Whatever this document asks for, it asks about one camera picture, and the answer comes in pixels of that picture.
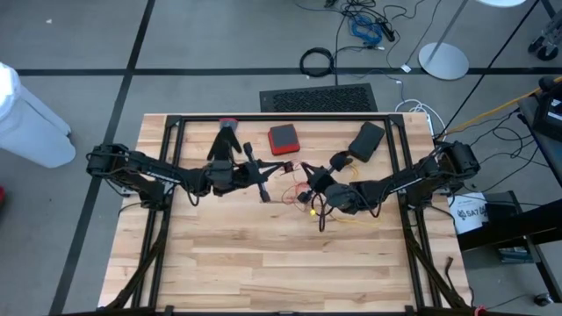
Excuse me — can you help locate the black caster wheel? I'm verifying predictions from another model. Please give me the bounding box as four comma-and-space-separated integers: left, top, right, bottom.
532, 291, 556, 308

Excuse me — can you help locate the black glove red cuff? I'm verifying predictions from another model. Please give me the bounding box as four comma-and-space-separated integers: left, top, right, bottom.
206, 117, 243, 162

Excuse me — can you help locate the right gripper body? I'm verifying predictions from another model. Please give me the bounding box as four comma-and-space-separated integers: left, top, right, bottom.
297, 151, 350, 204

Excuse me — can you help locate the black metal table frame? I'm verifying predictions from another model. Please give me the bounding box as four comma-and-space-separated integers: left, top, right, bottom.
97, 112, 473, 316

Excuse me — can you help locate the black low shelf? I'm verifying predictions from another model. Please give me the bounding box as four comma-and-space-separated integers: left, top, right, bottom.
456, 190, 562, 304

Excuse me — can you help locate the white disc black pole stand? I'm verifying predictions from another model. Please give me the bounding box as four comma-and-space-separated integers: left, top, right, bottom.
475, 0, 528, 9

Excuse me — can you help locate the yellow wire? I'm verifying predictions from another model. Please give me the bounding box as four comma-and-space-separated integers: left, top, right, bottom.
327, 157, 381, 226

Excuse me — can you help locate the black floor vent grille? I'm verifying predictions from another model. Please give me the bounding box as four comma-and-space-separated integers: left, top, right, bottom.
258, 83, 379, 113

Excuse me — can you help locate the blue box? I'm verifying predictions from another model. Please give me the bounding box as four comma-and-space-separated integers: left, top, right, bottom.
497, 246, 535, 264

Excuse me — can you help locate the white cylindrical container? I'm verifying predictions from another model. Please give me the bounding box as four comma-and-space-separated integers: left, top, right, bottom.
0, 61, 77, 170

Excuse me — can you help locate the black zip pouch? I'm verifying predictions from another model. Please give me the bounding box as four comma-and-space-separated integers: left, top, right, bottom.
348, 121, 386, 163

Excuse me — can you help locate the grey wheeled cart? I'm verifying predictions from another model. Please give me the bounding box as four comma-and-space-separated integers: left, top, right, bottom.
528, 0, 562, 62

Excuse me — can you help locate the red box black lid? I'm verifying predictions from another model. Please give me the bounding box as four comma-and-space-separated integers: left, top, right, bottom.
267, 123, 302, 157

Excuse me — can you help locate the yellow extension cord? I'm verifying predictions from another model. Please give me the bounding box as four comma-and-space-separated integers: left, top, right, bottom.
443, 75, 562, 136

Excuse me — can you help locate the black equipment cart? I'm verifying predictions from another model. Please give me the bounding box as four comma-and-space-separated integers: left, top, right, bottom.
516, 75, 562, 144

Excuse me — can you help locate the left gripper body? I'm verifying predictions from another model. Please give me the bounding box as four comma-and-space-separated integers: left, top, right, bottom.
239, 142, 271, 204

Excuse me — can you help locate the coiled blue cable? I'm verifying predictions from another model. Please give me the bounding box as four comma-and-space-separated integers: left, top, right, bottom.
349, 15, 384, 47

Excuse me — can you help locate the white cable bundle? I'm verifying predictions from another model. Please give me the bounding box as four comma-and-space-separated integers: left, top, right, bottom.
393, 98, 447, 138

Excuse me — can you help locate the grey round floor stand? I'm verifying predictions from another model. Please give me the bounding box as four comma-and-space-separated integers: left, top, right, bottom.
417, 0, 471, 82

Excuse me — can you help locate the brown strap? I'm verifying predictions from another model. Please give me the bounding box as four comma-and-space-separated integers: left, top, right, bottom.
443, 255, 458, 291

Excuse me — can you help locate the red wire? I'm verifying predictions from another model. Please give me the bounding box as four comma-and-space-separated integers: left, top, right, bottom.
280, 160, 313, 212

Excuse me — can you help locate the coiled black cable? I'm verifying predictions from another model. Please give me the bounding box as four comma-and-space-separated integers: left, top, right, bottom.
299, 47, 337, 79

